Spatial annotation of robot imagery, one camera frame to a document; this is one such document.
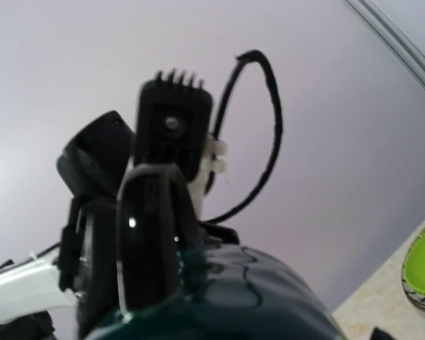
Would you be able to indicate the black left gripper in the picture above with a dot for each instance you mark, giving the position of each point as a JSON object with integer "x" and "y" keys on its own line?
{"x": 125, "y": 241}

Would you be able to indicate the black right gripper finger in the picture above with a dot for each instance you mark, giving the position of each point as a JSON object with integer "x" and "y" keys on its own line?
{"x": 379, "y": 334}

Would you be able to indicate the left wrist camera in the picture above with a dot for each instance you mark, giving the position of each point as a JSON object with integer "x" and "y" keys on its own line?
{"x": 172, "y": 127}

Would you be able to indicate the yellow woven pattern plate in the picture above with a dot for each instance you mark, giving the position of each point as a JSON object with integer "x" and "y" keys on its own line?
{"x": 417, "y": 300}

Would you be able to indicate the left aluminium corner post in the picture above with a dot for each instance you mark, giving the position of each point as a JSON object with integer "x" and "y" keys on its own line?
{"x": 408, "y": 54}

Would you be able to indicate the dark green mug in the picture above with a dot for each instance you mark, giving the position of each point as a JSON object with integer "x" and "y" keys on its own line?
{"x": 238, "y": 293}

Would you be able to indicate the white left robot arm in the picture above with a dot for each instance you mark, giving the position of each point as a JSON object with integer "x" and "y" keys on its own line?
{"x": 29, "y": 289}

